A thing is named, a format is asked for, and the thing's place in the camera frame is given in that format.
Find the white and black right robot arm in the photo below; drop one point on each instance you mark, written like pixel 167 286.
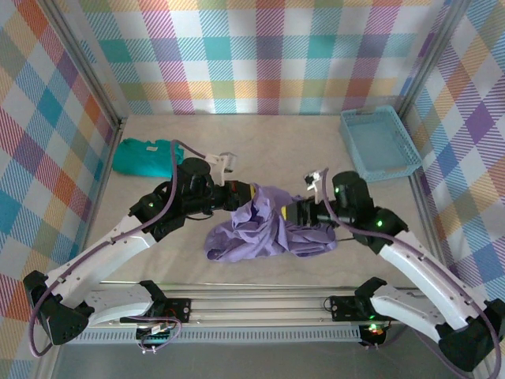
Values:
pixel 418 268

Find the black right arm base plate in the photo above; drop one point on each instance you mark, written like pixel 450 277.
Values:
pixel 343 310

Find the grey metal panel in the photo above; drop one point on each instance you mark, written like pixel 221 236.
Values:
pixel 256 363

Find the light blue plastic basket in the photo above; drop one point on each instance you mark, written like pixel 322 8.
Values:
pixel 375 146

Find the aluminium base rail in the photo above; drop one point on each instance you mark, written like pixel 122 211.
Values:
pixel 256 308

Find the purple t-shirt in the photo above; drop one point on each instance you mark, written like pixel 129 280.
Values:
pixel 260 233

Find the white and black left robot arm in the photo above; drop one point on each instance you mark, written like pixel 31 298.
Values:
pixel 98 256

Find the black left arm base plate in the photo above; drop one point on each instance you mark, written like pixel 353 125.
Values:
pixel 179 310

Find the aluminium frame post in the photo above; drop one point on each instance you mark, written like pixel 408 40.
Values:
pixel 90 63
pixel 430 59

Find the folded teal t-shirt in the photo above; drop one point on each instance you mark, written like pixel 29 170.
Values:
pixel 146 158

